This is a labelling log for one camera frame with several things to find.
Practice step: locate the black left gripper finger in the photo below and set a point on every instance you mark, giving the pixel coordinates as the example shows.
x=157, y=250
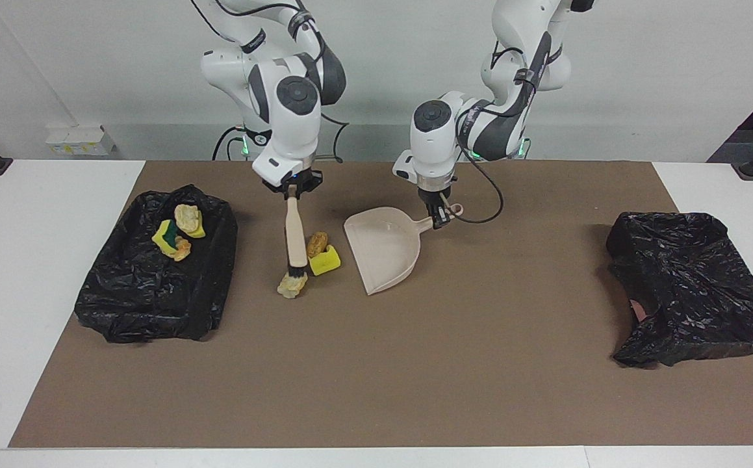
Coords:
x=446, y=209
x=435, y=216

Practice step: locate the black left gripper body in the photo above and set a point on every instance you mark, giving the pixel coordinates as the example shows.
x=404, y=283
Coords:
x=434, y=194

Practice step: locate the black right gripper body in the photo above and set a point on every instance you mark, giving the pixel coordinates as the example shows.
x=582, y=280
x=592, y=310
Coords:
x=305, y=177

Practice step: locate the beige hand brush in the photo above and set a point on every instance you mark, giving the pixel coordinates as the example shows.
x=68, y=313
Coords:
x=295, y=234

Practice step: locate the brown bread roll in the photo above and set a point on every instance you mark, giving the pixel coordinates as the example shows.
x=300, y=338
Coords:
x=316, y=245

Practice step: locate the beige plastic dustpan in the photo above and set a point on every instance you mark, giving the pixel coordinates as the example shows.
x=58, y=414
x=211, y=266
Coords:
x=382, y=250

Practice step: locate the yellow sponge piece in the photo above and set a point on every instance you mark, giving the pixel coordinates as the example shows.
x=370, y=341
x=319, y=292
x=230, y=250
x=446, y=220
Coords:
x=199, y=231
x=325, y=262

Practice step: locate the pale bread chunk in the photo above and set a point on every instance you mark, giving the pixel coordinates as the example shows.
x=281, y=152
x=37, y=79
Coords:
x=290, y=290

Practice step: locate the golden croissant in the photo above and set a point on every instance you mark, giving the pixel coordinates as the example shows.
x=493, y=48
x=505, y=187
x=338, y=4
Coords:
x=182, y=249
x=187, y=218

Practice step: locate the green and yellow sponge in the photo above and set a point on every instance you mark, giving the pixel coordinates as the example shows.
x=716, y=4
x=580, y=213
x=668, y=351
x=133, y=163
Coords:
x=167, y=239

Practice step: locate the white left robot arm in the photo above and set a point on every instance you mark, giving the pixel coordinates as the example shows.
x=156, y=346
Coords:
x=434, y=143

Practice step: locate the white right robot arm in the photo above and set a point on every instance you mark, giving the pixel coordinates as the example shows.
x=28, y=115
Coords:
x=292, y=123

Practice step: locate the right black garbage bag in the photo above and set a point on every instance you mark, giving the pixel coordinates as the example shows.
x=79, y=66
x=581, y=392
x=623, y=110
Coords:
x=142, y=292

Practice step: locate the black garbage bag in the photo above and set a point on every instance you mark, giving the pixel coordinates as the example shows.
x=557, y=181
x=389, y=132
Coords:
x=142, y=292
x=694, y=292

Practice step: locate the brown table mat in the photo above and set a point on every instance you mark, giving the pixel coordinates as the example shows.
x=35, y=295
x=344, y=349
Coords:
x=350, y=403

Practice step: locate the left black garbage bag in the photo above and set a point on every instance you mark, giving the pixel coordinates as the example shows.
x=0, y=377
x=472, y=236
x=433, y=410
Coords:
x=694, y=292

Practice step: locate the white wall socket box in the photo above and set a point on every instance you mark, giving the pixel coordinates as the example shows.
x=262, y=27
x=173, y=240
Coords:
x=77, y=143

